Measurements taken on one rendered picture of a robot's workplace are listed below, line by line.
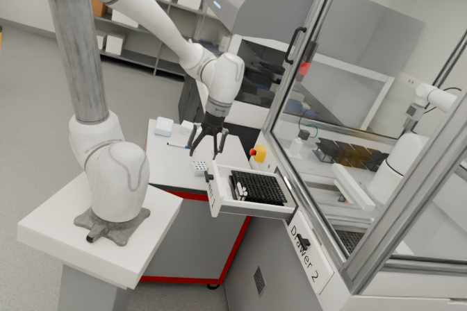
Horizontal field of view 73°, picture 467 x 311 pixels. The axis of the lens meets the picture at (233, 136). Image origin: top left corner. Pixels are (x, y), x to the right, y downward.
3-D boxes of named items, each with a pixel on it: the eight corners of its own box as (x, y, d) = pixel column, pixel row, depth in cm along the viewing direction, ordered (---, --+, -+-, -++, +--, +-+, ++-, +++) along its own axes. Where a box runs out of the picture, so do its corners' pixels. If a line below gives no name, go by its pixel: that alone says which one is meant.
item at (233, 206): (217, 212, 124) (221, 200, 122) (208, 173, 146) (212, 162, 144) (304, 222, 137) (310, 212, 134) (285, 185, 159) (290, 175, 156)
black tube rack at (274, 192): (234, 207, 130) (239, 194, 128) (226, 180, 145) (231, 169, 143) (281, 212, 137) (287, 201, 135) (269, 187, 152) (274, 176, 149)
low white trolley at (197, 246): (116, 293, 170) (143, 181, 138) (127, 212, 223) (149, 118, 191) (218, 296, 188) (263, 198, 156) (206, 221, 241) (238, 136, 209)
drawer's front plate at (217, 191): (212, 217, 123) (220, 196, 118) (203, 173, 148) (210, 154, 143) (216, 218, 124) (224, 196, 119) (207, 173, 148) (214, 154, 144)
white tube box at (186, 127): (178, 133, 186) (181, 125, 184) (181, 127, 194) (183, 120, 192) (199, 139, 187) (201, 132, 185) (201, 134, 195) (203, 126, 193)
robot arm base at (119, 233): (62, 231, 95) (63, 217, 92) (106, 192, 115) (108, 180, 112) (115, 257, 93) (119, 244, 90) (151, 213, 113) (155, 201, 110)
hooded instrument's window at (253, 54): (210, 103, 205) (233, 33, 185) (190, 39, 356) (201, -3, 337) (354, 135, 240) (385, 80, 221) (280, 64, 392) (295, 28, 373)
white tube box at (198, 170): (193, 175, 154) (195, 169, 152) (188, 165, 160) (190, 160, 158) (216, 176, 160) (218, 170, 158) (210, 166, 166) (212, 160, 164)
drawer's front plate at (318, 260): (315, 294, 106) (329, 272, 102) (286, 230, 131) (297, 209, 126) (319, 294, 107) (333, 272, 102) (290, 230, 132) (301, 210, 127)
